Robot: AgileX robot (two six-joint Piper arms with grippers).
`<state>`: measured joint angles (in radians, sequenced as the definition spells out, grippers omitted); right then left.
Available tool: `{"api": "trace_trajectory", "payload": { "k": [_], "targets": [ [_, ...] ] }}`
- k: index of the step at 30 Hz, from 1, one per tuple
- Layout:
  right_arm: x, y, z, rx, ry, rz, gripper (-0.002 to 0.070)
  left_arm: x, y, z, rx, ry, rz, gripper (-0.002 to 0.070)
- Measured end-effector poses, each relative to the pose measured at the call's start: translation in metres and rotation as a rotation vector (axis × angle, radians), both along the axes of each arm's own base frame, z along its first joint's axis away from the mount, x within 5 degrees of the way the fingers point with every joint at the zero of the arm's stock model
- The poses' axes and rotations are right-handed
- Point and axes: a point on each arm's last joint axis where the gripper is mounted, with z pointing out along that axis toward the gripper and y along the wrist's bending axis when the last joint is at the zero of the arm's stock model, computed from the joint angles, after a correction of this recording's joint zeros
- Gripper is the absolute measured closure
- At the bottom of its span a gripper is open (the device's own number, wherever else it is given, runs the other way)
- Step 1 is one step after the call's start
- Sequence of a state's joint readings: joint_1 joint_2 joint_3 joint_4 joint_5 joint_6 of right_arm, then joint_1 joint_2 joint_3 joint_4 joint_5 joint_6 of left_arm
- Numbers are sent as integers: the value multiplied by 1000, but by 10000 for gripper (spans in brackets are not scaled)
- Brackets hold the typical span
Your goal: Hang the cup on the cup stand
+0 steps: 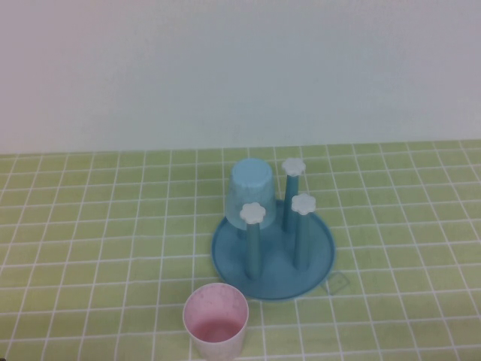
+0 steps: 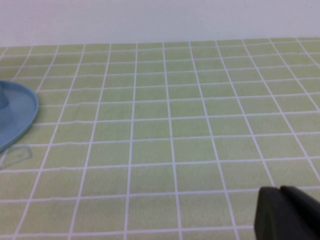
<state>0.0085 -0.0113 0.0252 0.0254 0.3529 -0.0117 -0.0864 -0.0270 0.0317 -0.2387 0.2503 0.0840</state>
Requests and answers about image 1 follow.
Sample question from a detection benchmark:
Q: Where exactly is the light blue plastic cup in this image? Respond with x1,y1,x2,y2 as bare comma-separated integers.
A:
224,158,277,231

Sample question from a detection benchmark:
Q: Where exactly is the blue cup stand with pegs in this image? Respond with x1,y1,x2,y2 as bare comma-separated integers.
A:
210,157,337,302

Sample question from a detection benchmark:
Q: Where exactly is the green checked tablecloth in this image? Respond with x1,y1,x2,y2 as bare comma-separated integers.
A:
0,141,481,361

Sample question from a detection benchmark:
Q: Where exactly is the pink plastic cup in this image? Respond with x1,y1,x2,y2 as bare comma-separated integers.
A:
183,282,250,361

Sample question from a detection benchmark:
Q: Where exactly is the clear tape piece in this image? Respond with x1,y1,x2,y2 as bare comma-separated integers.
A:
325,273,350,296

